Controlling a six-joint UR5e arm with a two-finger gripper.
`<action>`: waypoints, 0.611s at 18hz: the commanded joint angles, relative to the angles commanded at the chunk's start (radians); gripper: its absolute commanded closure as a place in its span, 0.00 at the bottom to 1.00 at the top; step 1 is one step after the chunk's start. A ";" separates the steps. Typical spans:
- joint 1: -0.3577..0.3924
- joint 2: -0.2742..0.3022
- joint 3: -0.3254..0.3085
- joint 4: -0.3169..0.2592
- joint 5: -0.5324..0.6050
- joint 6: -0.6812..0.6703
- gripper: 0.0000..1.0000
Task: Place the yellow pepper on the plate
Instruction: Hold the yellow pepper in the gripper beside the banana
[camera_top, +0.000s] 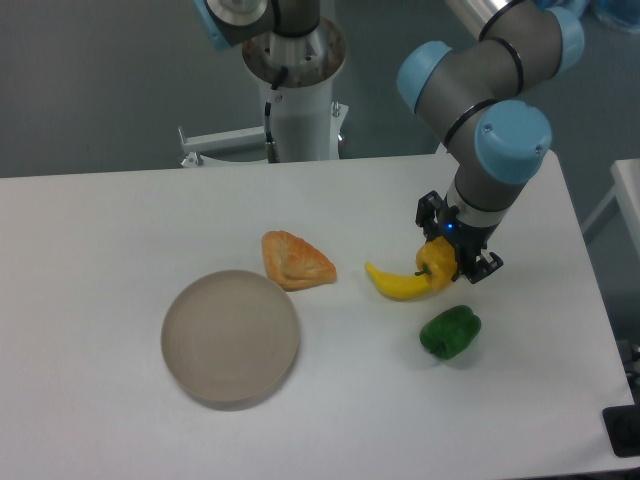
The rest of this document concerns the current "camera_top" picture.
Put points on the yellow banana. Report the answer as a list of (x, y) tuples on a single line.
[(399, 287)]

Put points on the orange pastry turnover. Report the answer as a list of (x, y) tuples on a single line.
[(293, 263)]

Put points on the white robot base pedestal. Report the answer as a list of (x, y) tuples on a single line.
[(301, 120)]

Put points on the black device at edge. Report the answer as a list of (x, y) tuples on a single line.
[(622, 426)]

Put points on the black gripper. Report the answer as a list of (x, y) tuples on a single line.
[(436, 218)]

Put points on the yellow bell pepper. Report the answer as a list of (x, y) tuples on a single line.
[(436, 262)]

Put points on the beige round plate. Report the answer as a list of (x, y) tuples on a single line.
[(230, 337)]

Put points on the green bell pepper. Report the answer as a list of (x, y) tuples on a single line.
[(451, 332)]

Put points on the white side table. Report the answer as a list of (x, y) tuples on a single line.
[(622, 197)]

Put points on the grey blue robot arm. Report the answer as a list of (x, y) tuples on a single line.
[(470, 100)]

